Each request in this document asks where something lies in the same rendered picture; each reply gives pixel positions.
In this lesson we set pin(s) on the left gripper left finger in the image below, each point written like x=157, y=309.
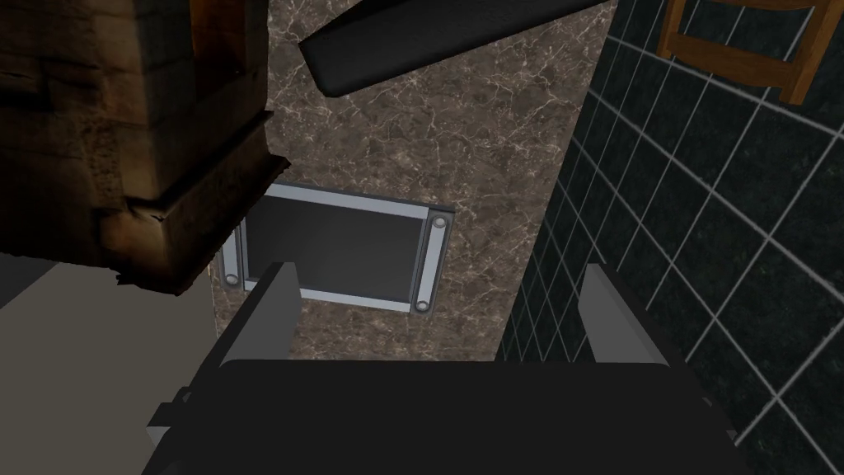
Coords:
x=267, y=316

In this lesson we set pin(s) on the brown wooden chair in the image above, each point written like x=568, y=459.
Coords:
x=745, y=46

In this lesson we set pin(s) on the brown wooden cabinet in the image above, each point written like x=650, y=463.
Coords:
x=125, y=132

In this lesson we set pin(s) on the black flat bar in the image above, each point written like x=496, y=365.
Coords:
x=422, y=39

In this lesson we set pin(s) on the grey metal tray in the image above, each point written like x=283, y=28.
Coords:
x=343, y=247

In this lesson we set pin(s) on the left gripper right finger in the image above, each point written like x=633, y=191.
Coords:
x=616, y=316

